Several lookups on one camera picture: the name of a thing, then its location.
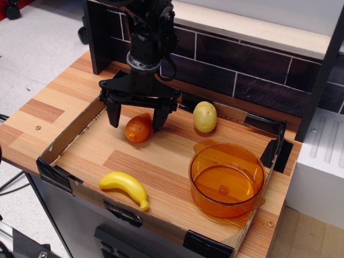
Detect black stand foot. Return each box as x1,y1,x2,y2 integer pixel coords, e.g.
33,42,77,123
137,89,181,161
1,0,21,20

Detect cardboard fence with black tape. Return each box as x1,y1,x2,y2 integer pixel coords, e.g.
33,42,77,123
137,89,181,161
35,69,294,258

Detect black office chair wheel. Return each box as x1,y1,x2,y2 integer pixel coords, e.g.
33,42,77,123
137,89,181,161
77,17,89,45

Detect black metal bracket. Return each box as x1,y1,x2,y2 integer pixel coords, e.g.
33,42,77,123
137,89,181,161
1,217,54,257

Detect orange toy carrot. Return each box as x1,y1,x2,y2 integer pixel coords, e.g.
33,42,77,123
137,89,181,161
125,113,152,143

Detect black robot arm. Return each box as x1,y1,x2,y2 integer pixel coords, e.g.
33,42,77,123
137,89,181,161
99,1,181,132

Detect yellow toy banana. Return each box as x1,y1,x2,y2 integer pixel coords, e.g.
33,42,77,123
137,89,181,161
98,171,149,211

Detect yellow toy potato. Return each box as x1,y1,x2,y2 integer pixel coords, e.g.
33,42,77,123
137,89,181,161
193,101,217,133

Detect orange transparent plastic pot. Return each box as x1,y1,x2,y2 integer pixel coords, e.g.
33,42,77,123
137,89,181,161
189,139,268,218

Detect white grooved block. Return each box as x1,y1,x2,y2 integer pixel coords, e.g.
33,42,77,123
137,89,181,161
286,109,343,228

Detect dark brick backsplash panel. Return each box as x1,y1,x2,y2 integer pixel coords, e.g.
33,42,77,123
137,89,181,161
82,0,344,142

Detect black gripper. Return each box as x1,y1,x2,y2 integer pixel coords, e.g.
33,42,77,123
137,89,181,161
99,70,181,132

